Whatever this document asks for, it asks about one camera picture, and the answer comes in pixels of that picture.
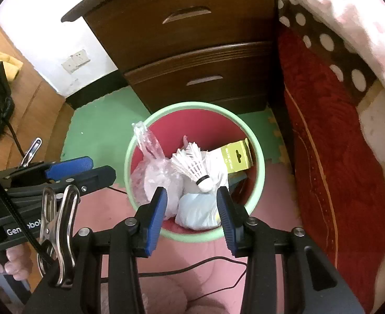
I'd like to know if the brown polka dot cloth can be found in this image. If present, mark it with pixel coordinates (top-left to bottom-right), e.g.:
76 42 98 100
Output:
276 0 378 105

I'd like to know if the red patterned bedspread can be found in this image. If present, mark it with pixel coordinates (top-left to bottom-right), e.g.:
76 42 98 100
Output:
278 26 385 313

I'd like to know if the red bin with green rim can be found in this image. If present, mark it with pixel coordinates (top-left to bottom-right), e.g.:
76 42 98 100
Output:
124 102 266 243

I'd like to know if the yellow knitted sweater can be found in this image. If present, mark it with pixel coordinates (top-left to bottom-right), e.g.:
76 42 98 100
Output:
0 46 23 82

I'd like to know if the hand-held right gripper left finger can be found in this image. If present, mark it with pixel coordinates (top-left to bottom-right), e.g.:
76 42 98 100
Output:
20 186 168 314

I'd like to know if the white feather shuttlecock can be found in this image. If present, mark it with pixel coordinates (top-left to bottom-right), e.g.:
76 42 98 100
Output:
170 142 214 193

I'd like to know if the person's left hand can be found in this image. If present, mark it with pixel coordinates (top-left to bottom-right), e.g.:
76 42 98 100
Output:
0 245 33 281

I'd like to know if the dark wooden drawer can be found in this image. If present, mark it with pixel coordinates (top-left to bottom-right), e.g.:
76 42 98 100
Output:
124 42 272 112
84 0 276 71

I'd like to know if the metal spring clip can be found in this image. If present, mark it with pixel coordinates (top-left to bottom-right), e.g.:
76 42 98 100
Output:
19 137 42 167
37 185 81 288

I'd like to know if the pink foam mat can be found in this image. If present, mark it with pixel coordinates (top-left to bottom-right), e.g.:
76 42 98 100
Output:
71 160 311 314

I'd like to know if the green foam mat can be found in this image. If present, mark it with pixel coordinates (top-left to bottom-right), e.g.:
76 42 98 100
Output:
62 85 293 167

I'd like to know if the white and green box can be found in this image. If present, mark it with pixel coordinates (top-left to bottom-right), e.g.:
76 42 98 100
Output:
209 138 255 175

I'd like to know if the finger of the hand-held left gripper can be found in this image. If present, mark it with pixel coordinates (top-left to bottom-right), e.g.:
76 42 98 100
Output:
45 156 94 181
57 166 117 193

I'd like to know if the white wall socket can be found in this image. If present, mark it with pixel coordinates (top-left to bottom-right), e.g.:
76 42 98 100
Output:
62 49 91 73

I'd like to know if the thin black cable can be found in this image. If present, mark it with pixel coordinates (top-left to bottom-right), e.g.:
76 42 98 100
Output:
101 257 248 298

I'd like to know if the cream patterned bed sheet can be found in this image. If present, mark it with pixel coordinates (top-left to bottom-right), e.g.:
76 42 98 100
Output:
356 82 385 305

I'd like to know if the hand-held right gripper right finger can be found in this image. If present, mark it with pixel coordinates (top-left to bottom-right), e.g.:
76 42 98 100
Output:
216 186 365 314

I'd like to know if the clear plastic bag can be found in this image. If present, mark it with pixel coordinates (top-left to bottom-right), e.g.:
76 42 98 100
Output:
130 122 183 220

